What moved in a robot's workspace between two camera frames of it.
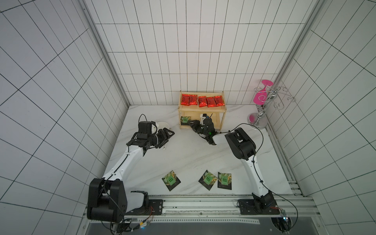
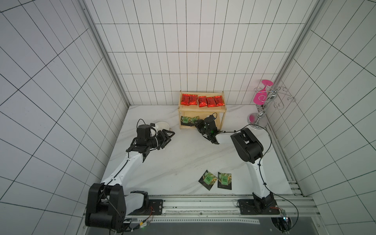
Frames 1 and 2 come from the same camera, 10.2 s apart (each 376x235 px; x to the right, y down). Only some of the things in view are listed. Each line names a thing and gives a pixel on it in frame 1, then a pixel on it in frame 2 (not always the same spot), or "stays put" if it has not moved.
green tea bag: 171,180 -> 194,119
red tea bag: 202,101 stays put
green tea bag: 207,179 stays put
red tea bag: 219,101 stays put
